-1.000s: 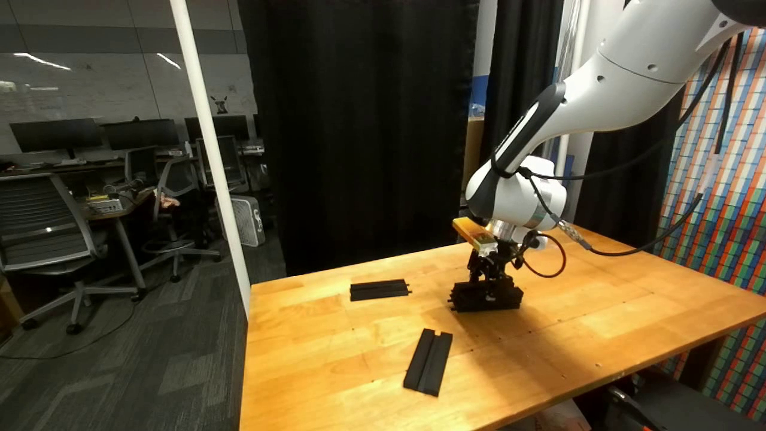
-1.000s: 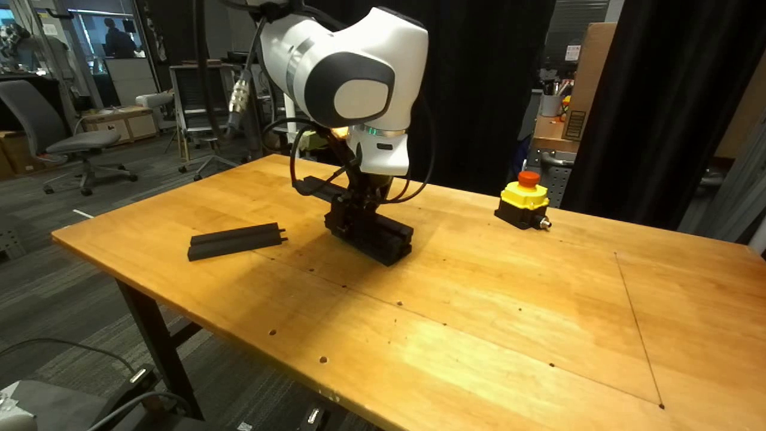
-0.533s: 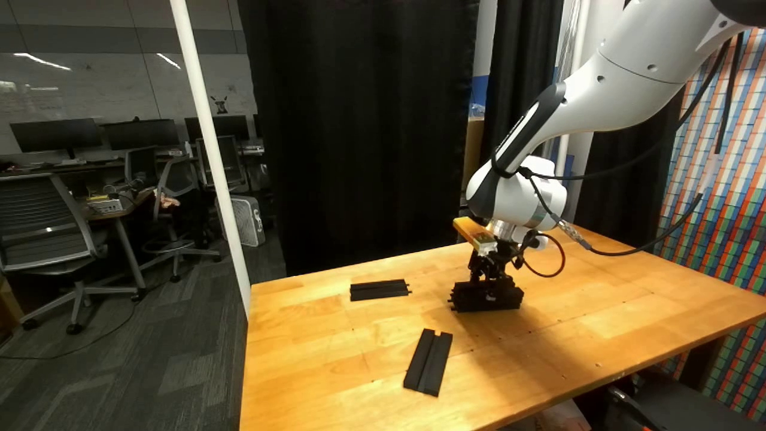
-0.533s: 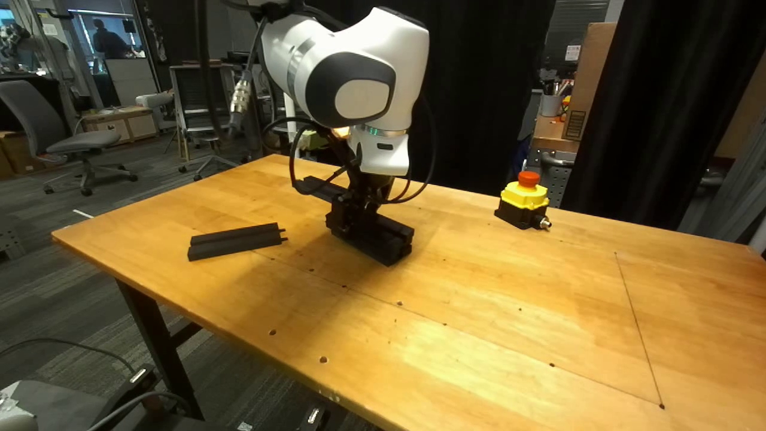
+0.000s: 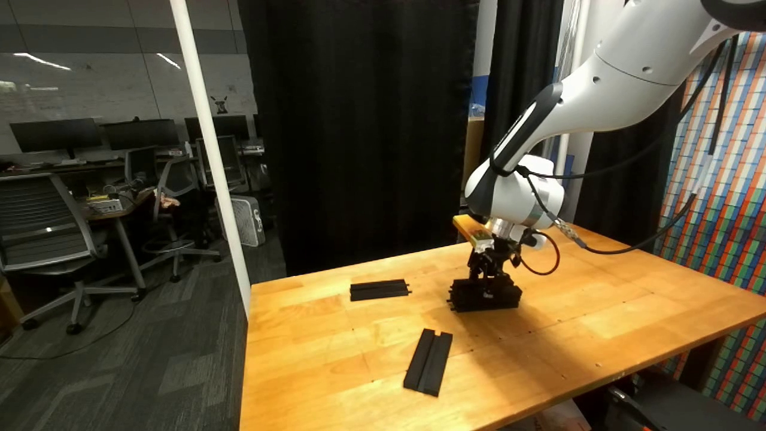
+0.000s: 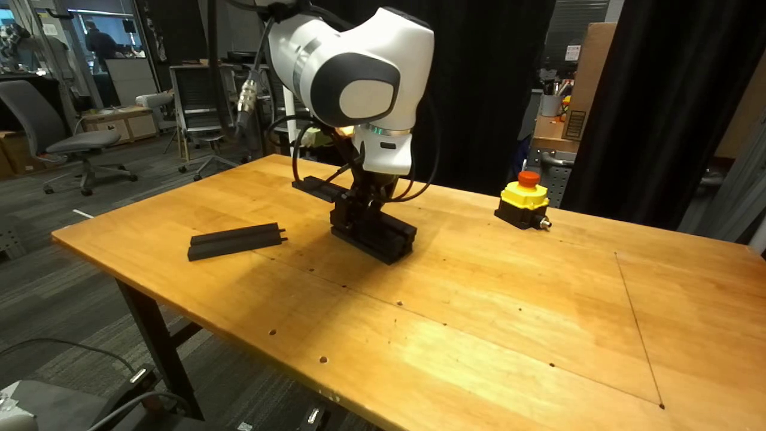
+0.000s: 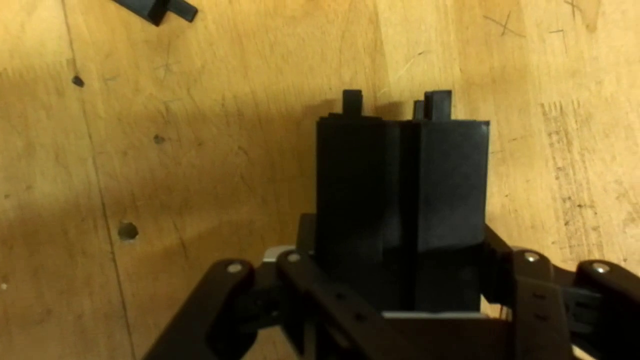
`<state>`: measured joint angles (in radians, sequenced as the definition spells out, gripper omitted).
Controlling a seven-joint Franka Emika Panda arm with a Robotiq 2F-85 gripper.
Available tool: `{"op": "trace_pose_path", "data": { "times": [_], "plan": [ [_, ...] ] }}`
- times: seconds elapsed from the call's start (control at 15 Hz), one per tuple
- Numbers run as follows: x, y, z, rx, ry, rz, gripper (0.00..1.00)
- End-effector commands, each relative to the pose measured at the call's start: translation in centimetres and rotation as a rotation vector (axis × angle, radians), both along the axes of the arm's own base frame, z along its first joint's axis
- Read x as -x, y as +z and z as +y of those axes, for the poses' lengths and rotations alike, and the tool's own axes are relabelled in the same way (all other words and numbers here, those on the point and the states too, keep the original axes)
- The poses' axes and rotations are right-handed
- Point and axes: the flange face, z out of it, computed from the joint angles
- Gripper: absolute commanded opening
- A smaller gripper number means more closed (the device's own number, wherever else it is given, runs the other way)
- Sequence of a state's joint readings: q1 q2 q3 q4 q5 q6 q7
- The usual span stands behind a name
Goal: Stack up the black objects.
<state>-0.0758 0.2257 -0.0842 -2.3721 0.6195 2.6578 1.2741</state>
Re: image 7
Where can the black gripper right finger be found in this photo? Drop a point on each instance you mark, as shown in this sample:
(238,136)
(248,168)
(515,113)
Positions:
(533,300)

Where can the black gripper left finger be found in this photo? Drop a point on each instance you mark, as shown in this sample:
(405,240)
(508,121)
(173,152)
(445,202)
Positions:
(227,300)

